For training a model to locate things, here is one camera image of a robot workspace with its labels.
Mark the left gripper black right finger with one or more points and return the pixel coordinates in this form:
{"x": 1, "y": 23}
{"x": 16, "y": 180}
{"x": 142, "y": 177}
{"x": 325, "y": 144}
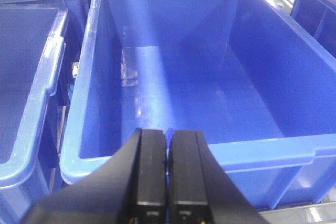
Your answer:
{"x": 199, "y": 189}

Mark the steel front rail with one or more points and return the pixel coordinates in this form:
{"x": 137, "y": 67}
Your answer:
{"x": 315, "y": 213}

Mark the blue bin far right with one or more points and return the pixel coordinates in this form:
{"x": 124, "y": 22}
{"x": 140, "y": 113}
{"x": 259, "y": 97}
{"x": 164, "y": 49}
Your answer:
{"x": 317, "y": 17}

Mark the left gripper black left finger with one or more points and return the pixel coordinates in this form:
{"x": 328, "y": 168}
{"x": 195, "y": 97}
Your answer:
{"x": 128, "y": 188}

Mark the large blue bin right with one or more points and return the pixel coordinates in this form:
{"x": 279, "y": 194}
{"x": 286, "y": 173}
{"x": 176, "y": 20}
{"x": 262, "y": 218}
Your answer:
{"x": 258, "y": 86}

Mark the large blue bin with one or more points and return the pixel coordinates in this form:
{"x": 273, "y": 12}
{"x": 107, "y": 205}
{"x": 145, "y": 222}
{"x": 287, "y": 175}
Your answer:
{"x": 33, "y": 48}
{"x": 258, "y": 86}

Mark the large blue bin left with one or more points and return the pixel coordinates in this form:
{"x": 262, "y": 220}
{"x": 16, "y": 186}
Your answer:
{"x": 33, "y": 48}

